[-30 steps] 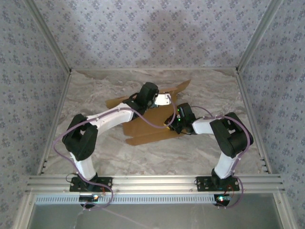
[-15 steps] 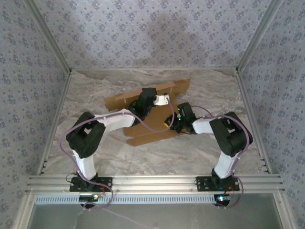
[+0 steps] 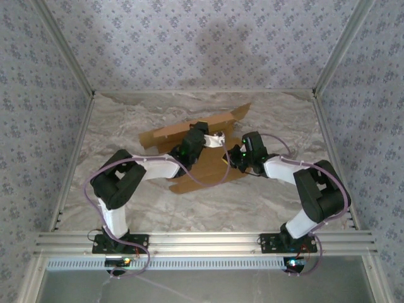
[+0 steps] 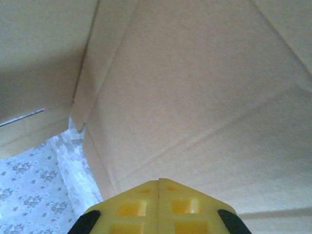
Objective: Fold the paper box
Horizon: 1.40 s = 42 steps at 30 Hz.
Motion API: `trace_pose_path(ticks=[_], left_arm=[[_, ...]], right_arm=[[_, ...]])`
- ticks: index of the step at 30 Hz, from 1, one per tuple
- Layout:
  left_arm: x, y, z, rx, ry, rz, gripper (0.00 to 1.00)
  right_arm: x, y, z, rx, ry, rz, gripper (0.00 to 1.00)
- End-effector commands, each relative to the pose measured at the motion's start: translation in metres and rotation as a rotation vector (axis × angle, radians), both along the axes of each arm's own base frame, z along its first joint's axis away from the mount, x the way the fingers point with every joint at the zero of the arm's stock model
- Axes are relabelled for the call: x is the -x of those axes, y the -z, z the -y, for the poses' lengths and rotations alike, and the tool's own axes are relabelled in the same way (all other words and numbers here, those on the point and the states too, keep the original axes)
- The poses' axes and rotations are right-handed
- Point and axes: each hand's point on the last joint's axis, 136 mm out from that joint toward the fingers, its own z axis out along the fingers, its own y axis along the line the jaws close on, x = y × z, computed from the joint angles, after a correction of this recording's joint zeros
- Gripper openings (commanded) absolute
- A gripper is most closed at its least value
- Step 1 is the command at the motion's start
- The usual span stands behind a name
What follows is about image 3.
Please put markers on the brown cardboard paper box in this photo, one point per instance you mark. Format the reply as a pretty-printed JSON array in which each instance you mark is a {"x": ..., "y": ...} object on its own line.
[{"x": 208, "y": 164}]

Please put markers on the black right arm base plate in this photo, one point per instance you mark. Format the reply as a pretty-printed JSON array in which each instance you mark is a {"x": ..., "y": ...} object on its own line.
[{"x": 269, "y": 244}]

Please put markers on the aluminium frame post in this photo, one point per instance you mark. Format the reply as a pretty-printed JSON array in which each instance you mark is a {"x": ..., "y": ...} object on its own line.
[
  {"x": 30, "y": 281},
  {"x": 341, "y": 47},
  {"x": 67, "y": 47},
  {"x": 377, "y": 281}
]

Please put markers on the circuit board with green light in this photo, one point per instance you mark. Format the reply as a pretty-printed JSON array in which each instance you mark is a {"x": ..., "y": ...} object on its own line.
[
  {"x": 118, "y": 262},
  {"x": 293, "y": 263}
]

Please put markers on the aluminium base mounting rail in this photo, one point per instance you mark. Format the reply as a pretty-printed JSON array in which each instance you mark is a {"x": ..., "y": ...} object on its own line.
[{"x": 202, "y": 243}]

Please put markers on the thin aluminium table edge rail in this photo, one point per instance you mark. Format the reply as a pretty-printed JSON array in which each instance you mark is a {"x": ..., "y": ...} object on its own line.
[{"x": 202, "y": 91}]

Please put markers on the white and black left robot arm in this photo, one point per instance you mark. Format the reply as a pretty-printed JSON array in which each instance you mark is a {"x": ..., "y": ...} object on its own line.
[{"x": 154, "y": 165}]

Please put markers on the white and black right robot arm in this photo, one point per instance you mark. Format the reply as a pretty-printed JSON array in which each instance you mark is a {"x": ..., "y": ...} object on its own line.
[{"x": 284, "y": 170}]

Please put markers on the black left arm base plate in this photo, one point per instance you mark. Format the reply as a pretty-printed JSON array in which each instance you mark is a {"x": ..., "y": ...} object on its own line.
[{"x": 139, "y": 243}]

